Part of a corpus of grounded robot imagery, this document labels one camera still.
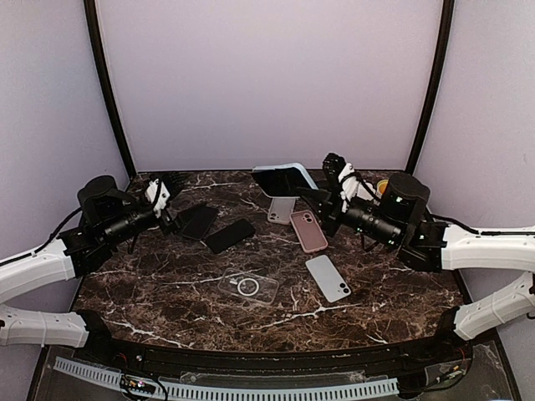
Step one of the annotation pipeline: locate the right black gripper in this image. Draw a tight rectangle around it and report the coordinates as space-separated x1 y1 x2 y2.
296 180 403 248

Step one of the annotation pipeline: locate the phone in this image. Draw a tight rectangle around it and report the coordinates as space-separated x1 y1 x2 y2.
181 206 219 241
305 255 351 303
251 163 318 198

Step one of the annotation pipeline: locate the pink phone case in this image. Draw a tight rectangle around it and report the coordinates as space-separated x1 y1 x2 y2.
290 211 329 253

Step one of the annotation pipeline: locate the white phone case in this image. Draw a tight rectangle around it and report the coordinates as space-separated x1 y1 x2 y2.
267 197 296 225

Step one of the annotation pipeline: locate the black smartphone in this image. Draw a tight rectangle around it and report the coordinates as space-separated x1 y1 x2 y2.
201 219 256 254

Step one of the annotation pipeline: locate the clear magsafe phone case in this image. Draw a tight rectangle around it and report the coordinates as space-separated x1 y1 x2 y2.
217 268 279 306

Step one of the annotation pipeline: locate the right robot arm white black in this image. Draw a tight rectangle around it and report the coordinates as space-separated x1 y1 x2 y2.
297 173 534 363

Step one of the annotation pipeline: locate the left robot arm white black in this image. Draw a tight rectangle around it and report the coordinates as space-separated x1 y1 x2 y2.
1 172 188 364

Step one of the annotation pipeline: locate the small green circuit board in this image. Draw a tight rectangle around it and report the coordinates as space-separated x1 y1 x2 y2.
120 375 156 397

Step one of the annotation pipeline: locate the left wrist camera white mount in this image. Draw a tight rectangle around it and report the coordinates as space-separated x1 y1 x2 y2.
145 172 189 218

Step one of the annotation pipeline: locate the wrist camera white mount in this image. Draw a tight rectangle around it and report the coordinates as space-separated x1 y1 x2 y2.
145 172 189 218
322 153 380 213

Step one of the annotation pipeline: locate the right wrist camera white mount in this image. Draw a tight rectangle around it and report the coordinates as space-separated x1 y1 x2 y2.
322 153 380 213

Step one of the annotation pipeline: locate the white slotted cable duct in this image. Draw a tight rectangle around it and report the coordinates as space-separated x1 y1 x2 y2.
53 357 400 400

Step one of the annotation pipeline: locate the black front rail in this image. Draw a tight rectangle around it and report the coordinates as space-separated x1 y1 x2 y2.
74 338 473 376

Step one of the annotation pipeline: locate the left black frame post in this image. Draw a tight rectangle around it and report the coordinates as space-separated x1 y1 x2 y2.
83 0 137 179

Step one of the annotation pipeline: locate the black frame post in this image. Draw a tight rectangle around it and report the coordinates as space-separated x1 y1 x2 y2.
405 0 456 175
83 0 137 179

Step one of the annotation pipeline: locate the right black frame post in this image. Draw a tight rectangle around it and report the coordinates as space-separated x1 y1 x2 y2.
405 0 456 175

